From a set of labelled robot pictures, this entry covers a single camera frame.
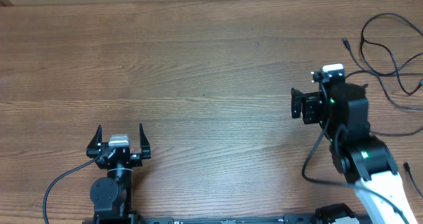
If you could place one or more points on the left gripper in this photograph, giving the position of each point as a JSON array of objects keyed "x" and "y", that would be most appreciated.
[{"x": 135, "y": 159}]

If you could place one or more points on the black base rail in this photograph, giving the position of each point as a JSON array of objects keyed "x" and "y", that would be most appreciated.
[{"x": 335, "y": 214}]

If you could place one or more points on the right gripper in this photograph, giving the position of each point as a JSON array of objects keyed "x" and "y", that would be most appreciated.
[{"x": 308, "y": 106}]

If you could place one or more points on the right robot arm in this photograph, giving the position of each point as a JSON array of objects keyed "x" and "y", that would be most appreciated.
[{"x": 341, "y": 110}]

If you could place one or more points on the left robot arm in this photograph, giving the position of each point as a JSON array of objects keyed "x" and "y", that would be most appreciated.
[{"x": 112, "y": 194}]

